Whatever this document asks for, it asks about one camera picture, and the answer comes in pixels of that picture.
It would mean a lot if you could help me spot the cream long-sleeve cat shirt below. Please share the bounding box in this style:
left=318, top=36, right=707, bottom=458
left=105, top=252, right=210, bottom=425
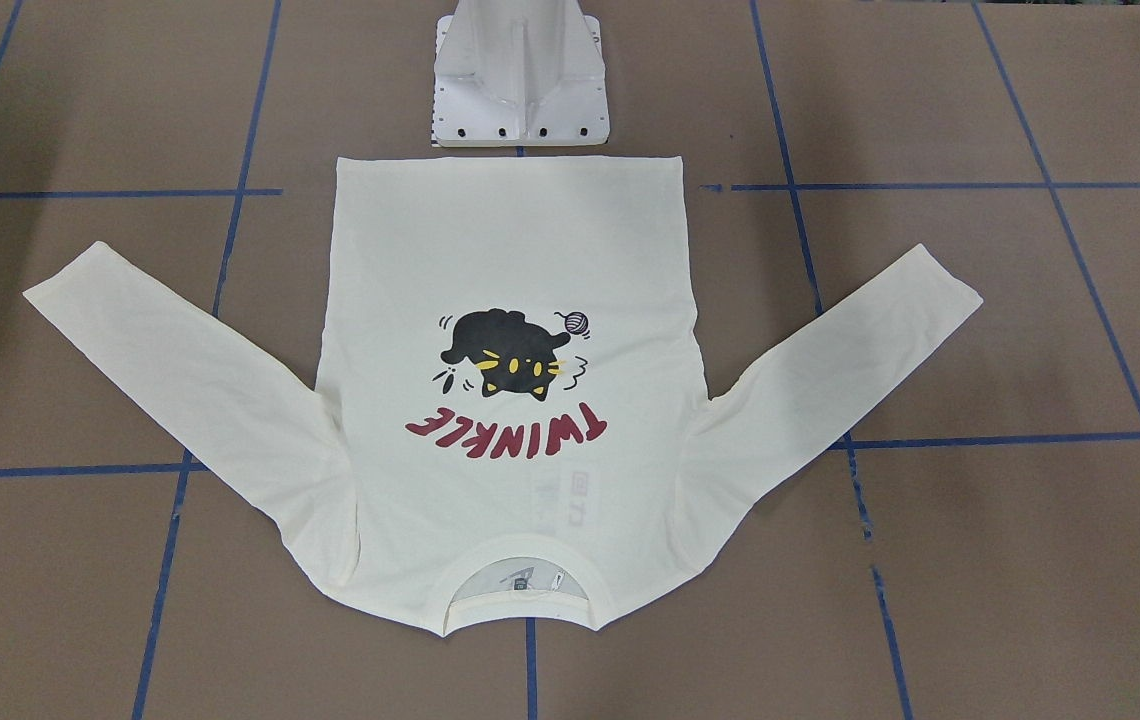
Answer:
left=23, top=156, right=982, bottom=637

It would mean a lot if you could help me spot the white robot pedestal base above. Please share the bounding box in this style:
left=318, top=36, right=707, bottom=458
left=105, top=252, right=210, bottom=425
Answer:
left=430, top=1, right=611, bottom=149

